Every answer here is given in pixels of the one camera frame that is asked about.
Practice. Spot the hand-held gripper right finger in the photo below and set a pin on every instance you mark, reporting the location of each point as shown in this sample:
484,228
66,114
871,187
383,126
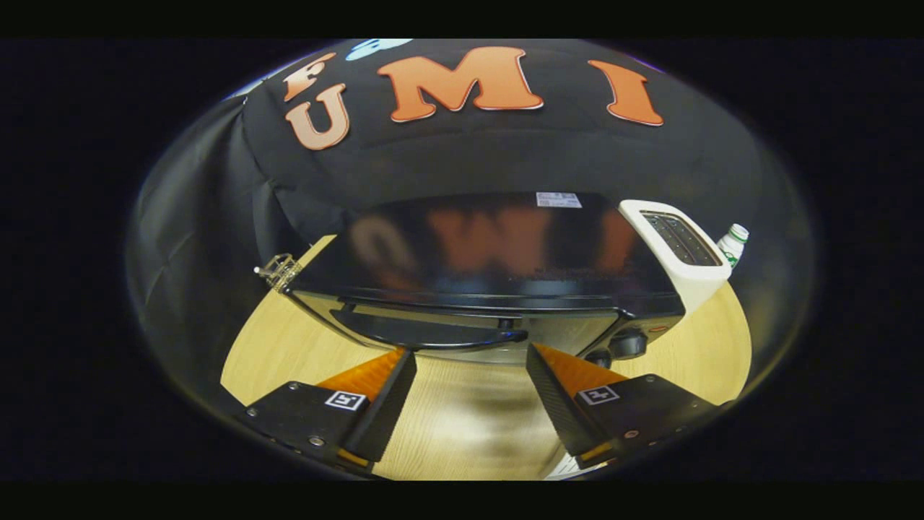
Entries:
552,404

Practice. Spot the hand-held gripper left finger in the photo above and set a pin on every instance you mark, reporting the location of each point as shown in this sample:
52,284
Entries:
386,404

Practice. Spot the black toaster oven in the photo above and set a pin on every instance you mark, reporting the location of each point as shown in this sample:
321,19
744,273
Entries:
491,253

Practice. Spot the white pop-up toaster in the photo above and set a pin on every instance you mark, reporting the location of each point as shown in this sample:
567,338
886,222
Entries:
696,285

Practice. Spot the white bottle with green label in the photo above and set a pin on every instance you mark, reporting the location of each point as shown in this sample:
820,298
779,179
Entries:
733,245

